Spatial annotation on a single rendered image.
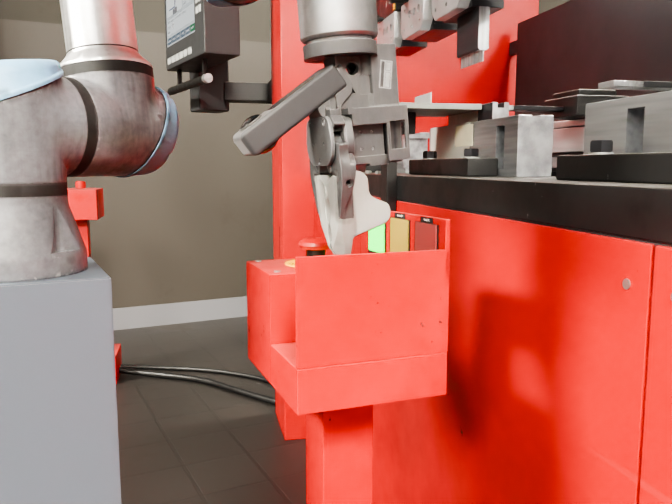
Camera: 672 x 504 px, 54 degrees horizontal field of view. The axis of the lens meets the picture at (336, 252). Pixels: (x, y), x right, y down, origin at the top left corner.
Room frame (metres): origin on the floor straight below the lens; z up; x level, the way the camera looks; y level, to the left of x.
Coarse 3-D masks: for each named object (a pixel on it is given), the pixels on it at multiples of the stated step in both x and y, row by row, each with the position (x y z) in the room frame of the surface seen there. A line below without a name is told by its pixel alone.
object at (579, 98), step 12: (552, 96) 1.34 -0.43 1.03; (564, 96) 1.30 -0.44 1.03; (576, 96) 1.24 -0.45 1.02; (588, 96) 1.24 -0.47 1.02; (600, 96) 1.25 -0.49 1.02; (612, 96) 1.25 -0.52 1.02; (624, 96) 1.26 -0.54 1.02; (516, 108) 1.26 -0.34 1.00; (528, 108) 1.26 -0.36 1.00; (540, 108) 1.27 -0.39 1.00; (552, 108) 1.28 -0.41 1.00; (564, 108) 1.28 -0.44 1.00; (576, 108) 1.24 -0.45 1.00
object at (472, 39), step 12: (468, 12) 1.26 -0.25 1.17; (480, 12) 1.22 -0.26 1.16; (468, 24) 1.26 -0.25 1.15; (480, 24) 1.22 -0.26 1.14; (468, 36) 1.26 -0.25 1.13; (480, 36) 1.22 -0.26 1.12; (468, 48) 1.26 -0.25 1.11; (480, 48) 1.22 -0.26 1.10; (468, 60) 1.28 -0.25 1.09; (480, 60) 1.23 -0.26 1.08
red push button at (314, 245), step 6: (306, 240) 0.74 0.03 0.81; (312, 240) 0.74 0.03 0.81; (318, 240) 0.74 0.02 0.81; (324, 240) 0.74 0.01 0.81; (300, 246) 0.74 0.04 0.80; (306, 246) 0.73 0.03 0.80; (312, 246) 0.73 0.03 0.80; (318, 246) 0.73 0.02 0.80; (324, 246) 0.73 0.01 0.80; (306, 252) 0.75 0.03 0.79; (312, 252) 0.74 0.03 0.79; (318, 252) 0.74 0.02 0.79; (324, 252) 0.75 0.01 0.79
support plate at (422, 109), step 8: (400, 104) 1.15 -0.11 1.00; (408, 104) 1.15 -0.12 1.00; (416, 104) 1.15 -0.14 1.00; (424, 104) 1.15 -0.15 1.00; (432, 104) 1.16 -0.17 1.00; (440, 104) 1.16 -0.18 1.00; (448, 104) 1.16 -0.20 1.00; (456, 104) 1.17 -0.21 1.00; (464, 104) 1.17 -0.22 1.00; (472, 104) 1.17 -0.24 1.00; (480, 104) 1.18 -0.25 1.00; (416, 112) 1.24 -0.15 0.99; (424, 112) 1.24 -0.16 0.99; (432, 112) 1.24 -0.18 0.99; (440, 112) 1.24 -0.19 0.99; (448, 112) 1.24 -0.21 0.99; (456, 112) 1.24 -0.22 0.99; (464, 112) 1.24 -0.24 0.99
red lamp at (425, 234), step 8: (416, 224) 0.69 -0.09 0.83; (424, 224) 0.68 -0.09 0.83; (432, 224) 0.66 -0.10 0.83; (416, 232) 0.69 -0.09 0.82; (424, 232) 0.68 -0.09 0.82; (432, 232) 0.66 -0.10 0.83; (416, 240) 0.69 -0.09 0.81; (424, 240) 0.68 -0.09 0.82; (432, 240) 0.66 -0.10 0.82; (416, 248) 0.69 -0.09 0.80; (424, 248) 0.68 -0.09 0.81; (432, 248) 0.66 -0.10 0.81
